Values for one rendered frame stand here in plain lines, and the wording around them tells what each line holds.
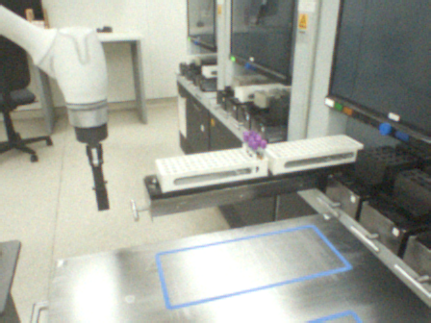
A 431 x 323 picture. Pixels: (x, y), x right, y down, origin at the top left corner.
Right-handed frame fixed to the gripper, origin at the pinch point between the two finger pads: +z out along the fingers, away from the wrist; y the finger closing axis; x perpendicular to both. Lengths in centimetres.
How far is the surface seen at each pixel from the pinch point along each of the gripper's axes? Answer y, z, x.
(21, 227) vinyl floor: 122, 80, 52
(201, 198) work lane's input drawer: -6.8, 1.1, -24.8
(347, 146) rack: -4, -6, -71
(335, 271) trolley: -44, -2, -39
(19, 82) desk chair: 228, 15, 53
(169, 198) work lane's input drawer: -6.7, -0.5, -16.4
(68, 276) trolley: -30.3, -2.0, 7.1
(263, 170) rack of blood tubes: -5.2, -3.5, -43.0
